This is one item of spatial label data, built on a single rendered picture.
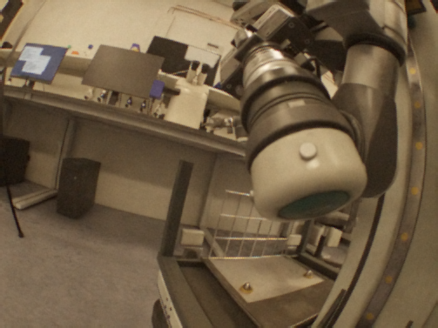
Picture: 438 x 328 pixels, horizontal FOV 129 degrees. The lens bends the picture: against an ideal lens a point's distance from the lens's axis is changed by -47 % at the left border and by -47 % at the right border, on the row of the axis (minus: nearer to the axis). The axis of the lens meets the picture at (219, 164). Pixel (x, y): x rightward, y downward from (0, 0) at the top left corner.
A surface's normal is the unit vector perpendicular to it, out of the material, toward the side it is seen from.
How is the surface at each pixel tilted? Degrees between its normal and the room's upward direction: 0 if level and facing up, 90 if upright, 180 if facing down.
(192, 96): 90
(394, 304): 90
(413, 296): 90
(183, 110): 91
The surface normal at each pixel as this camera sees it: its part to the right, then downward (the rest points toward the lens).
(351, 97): -0.92, -0.21
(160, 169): 0.29, 0.04
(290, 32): 0.02, 0.84
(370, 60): -0.69, 0.00
